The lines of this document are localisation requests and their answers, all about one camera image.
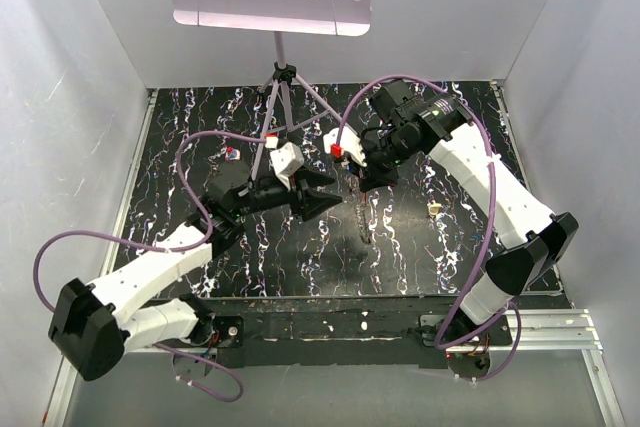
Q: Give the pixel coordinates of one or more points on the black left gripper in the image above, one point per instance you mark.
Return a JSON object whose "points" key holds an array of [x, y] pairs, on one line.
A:
{"points": [[311, 203]]}

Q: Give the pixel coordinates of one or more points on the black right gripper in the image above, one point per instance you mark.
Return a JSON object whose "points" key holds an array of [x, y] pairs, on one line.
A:
{"points": [[371, 177]]}

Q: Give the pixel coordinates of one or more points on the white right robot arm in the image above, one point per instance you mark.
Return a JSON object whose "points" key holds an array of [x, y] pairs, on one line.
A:
{"points": [[533, 237]]}

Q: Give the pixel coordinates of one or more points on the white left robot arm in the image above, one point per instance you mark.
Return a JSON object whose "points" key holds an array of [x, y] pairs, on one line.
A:
{"points": [[94, 325]]}

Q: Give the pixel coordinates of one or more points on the cream key tag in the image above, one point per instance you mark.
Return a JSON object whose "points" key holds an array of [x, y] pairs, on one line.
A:
{"points": [[434, 209]]}

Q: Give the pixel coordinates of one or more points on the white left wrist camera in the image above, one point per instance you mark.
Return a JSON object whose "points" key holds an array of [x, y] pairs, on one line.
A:
{"points": [[286, 159]]}

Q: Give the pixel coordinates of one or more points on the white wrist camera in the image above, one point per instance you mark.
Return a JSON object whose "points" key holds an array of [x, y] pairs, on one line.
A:
{"points": [[286, 159], [349, 145]]}

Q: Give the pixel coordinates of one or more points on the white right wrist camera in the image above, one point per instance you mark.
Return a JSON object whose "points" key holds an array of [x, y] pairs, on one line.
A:
{"points": [[349, 145]]}

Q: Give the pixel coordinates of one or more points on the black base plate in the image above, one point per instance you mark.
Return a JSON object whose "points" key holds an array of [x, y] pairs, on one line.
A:
{"points": [[327, 331]]}

